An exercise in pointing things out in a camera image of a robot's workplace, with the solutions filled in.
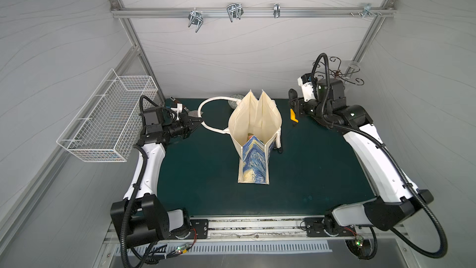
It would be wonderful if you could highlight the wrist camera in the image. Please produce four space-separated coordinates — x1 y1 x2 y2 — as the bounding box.
297 73 316 102
171 103 183 114

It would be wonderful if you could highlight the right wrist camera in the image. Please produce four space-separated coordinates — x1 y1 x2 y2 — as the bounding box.
297 73 316 102

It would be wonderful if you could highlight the copper jewelry stand black base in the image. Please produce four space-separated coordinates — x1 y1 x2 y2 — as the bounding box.
328 56 365 86

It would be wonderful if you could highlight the black yellow utility knife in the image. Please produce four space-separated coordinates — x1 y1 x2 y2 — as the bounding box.
288 89 299 126

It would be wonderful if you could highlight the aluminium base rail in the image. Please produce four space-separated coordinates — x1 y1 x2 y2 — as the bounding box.
103 213 410 241

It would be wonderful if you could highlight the cream canvas tote bag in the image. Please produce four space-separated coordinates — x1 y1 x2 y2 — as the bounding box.
197 91 282 185

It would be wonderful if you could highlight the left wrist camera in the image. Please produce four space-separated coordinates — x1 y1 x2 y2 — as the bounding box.
171 103 183 114

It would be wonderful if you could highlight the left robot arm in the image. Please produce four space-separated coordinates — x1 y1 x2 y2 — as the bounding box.
110 95 203 268

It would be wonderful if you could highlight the metal spatula brown handle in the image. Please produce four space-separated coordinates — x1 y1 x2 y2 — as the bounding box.
170 96 200 117

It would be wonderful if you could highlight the aluminium crossbar with hooks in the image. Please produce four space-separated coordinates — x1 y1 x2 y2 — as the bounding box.
110 0 396 31

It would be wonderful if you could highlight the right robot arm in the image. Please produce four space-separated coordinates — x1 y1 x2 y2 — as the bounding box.
288 53 449 260

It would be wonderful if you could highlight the white wire basket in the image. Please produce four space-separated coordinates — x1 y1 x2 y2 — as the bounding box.
57 69 158 163

